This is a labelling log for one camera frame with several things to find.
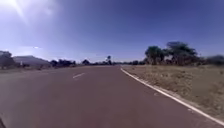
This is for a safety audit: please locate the pale kerb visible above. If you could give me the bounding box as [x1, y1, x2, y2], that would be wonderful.
[119, 66, 224, 127]

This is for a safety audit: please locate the dark round tree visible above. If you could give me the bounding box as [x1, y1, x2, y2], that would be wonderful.
[0, 50, 16, 71]

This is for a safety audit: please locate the dark bush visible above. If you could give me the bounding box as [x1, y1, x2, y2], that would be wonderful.
[205, 54, 224, 67]

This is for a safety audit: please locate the dry grass field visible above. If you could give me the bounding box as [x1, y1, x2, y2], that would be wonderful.
[121, 63, 224, 122]

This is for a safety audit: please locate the clump of dark trees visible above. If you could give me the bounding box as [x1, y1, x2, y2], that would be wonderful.
[143, 40, 200, 67]

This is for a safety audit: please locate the grey asphalt road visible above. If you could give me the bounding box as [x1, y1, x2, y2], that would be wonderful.
[0, 64, 224, 128]

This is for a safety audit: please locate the row of distant trees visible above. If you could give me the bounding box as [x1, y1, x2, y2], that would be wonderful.
[49, 55, 146, 68]

